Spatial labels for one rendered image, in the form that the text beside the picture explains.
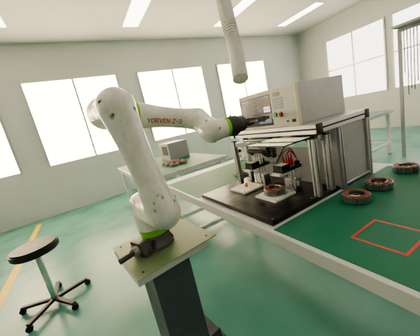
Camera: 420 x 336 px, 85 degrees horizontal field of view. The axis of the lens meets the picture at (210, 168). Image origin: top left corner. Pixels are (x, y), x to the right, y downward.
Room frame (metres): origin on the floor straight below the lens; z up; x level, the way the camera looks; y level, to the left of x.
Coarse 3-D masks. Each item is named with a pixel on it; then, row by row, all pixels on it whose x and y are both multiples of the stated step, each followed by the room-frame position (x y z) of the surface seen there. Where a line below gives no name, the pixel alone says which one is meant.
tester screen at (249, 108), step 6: (246, 102) 1.45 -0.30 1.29; (252, 102) 1.41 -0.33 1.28; (258, 102) 1.36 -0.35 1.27; (264, 102) 1.32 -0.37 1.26; (246, 108) 1.46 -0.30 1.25; (252, 108) 1.41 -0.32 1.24; (258, 108) 1.37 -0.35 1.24; (270, 108) 1.29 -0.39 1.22; (246, 114) 1.47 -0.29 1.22; (252, 114) 1.42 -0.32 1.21; (258, 114) 1.38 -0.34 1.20; (264, 114) 1.33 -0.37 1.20
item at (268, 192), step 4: (276, 184) 1.20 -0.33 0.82; (280, 184) 1.18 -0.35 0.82; (264, 188) 1.18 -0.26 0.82; (268, 188) 1.18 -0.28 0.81; (272, 188) 1.18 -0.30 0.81; (276, 188) 1.16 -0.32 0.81; (280, 188) 1.12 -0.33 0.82; (284, 188) 1.13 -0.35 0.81; (264, 192) 1.16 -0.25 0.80; (268, 192) 1.13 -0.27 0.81; (272, 192) 1.12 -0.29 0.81; (276, 192) 1.11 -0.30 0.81; (280, 192) 1.11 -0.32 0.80; (284, 192) 1.12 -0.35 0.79; (268, 196) 1.14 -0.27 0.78; (272, 196) 1.12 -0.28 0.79; (276, 196) 1.12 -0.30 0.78
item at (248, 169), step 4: (248, 164) 1.40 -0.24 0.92; (252, 164) 1.37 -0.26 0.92; (256, 164) 1.39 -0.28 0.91; (260, 164) 1.40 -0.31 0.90; (264, 164) 1.41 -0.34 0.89; (248, 168) 1.40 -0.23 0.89; (252, 168) 1.37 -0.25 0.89; (256, 168) 1.38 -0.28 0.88; (264, 168) 1.42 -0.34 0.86; (248, 172) 1.37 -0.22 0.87; (264, 172) 1.42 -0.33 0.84
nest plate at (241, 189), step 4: (244, 184) 1.44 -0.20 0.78; (248, 184) 1.42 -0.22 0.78; (252, 184) 1.40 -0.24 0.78; (256, 184) 1.38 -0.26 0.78; (260, 184) 1.37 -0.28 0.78; (232, 188) 1.41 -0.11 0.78; (236, 188) 1.39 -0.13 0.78; (240, 188) 1.37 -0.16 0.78; (244, 188) 1.36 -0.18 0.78; (248, 188) 1.34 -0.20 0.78; (252, 188) 1.33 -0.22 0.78; (256, 188) 1.32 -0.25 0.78; (240, 192) 1.32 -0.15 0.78; (244, 192) 1.29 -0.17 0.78; (248, 192) 1.29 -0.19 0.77
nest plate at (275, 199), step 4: (288, 192) 1.14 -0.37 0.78; (292, 192) 1.13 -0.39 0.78; (256, 196) 1.19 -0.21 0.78; (260, 196) 1.17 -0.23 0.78; (264, 196) 1.16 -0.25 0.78; (280, 196) 1.11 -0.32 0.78; (284, 196) 1.10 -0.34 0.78; (288, 196) 1.11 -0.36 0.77; (268, 200) 1.11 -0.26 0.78; (272, 200) 1.08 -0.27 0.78; (276, 200) 1.07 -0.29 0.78; (280, 200) 1.08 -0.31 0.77
